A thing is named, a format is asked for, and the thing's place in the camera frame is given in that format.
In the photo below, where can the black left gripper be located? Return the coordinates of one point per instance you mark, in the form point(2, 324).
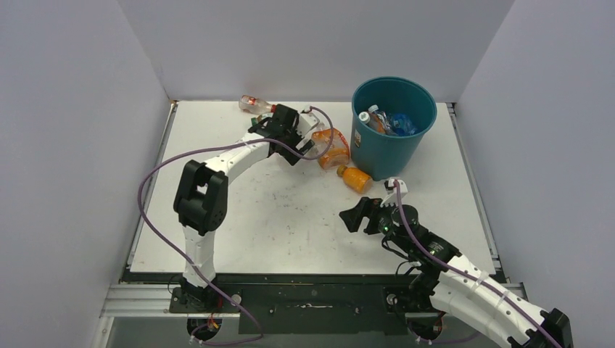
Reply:
point(297, 138)

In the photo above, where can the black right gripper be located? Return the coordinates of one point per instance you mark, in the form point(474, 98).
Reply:
point(353, 217)

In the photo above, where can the orange juice bottle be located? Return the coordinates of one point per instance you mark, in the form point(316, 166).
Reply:
point(355, 179)

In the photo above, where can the large orange label bottle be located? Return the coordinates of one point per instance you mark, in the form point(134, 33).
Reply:
point(372, 121)

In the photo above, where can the blue label crushed bottle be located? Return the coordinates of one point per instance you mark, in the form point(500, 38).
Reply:
point(402, 125)

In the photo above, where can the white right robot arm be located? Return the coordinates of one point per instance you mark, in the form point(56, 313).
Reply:
point(452, 284)

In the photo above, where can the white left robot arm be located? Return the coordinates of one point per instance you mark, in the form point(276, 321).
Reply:
point(201, 200)

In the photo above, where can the teal plastic bin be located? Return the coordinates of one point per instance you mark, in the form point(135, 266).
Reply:
point(381, 155)

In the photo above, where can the red cap clear bottle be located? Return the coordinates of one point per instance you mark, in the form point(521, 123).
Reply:
point(255, 106)

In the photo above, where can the crushed orange label bottle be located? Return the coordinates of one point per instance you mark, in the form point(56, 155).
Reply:
point(335, 147)

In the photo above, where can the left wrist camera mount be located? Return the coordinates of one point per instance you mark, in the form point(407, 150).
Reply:
point(308, 122)

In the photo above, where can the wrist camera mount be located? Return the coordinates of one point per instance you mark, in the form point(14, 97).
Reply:
point(308, 122)
point(396, 189)

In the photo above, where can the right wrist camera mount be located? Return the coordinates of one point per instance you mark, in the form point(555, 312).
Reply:
point(396, 189)

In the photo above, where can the black base frame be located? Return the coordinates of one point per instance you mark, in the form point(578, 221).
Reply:
point(281, 304)

